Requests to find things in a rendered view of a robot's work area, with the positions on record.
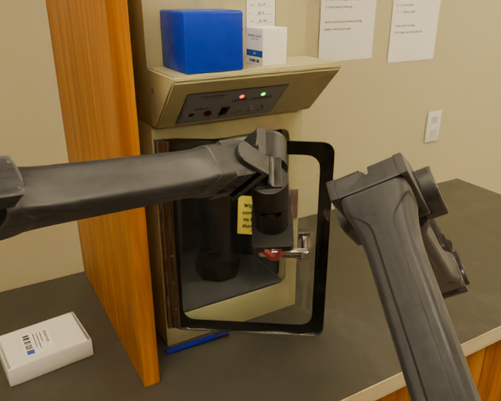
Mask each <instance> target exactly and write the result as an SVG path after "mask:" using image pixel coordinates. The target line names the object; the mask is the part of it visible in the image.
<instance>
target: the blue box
mask: <svg viewBox="0 0 501 401"><path fill-rule="evenodd" d="M160 19H161V28H160V29H161V43H162V56H163V65H164V66H165V67H166V68H170V69H172V70H175V71H178V72H182V73H184V74H186V75H191V74H200V73H209V72H228V71H237V70H242V69H243V12H242V11H241V10H225V9H215V8H211V9H175V10H160Z"/></svg>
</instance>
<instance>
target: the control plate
mask: <svg viewBox="0 0 501 401"><path fill-rule="evenodd" d="M288 86H289V84H282V85H274V86H266V87H258V88H244V89H235V90H228V91H213V92H205V93H197V94H190V95H187V97H186V99H185V102H184V105H183V107H182V108H181V112H180V114H179V116H178V118H177V121H176V124H181V123H192V122H199V121H204V120H211V119H222V118H229V117H235V116H241V115H253V114H259V113H266V112H271V111H272V109H273V108H274V106H275V104H276V103H277V101H279V99H280V98H281V96H282V94H283V93H284V91H285V90H286V89H287V87H288ZM263 92H265V93H266V94H265V95H263V96H260V95H261V93H263ZM240 95H245V96H244V97H243V98H241V99H240V98H239V96H240ZM262 104H265V105H264V108H261V107H260V105H262ZM249 106H253V107H252V110H250V109H249V108H248V107H249ZM222 107H230V108H229V110H228V112H227V114H226V115H218V114H219V112H220V110H221V108H222ZM237 107H241V109H240V110H241V111H237V110H236V108H237ZM205 111H211V112H212V113H211V114H210V115H209V116H204V112H205ZM191 113H194V116H192V117H188V115H189V114H191Z"/></svg>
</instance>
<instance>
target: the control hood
mask: <svg viewBox="0 0 501 401"><path fill-rule="evenodd" d="M340 68H341V63H340V62H335V61H331V60H323V59H319V58H315V57H310V56H290V57H286V64H277V65H268V66H260V65H256V64H249V63H247V61H246V60H244V61H243V69H242V70H237V71H228V72H209V73H200V74H191V75H186V74H184V73H182V72H178V71H175V70H172V69H170V68H166V67H165V66H163V67H152V68H149V69H147V74H148V85H149V95H150V115H151V125H152V126H153V127H155V128H157V129H161V128H166V127H178V126H184V125H190V124H197V123H208V122H214V121H220V120H226V119H237V118H244V117H250V116H256V115H268V114H273V113H280V112H286V111H297V110H304V109H308V108H310V107H311V106H312V105H313V103H314V102H315V101H316V99H317V98H318V97H319V95H320V94H321V93H322V91H323V90H324V89H325V88H326V87H327V86H328V84H329V83H330V82H331V80H332V79H333V78H334V76H335V75H336V74H337V73H338V71H339V70H340ZM282 84H289V86H288V87H287V89H286V90H285V91H284V93H283V94H282V96H281V98H280V99H279V100H278V101H277V103H276V104H275V106H274V108H273V109H272V111H271V112H266V113H259V114H253V115H241V116H235V117H229V118H222V119H211V120H204V121H199V122H192V123H181V124H176V121H177V118H178V116H179V114H180V112H181V108H182V107H183V105H184V102H185V99H186V97H187V95H190V94H197V93H205V92H213V91H228V90H235V89H244V88H258V87H266V86H274V85H282Z"/></svg>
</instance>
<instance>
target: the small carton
mask: <svg viewBox="0 0 501 401"><path fill-rule="evenodd" d="M286 44H287V28H286V27H278V26H270V25H268V26H252V27H247V63H249V64H256V65H260V66H268V65H277V64H286Z"/></svg>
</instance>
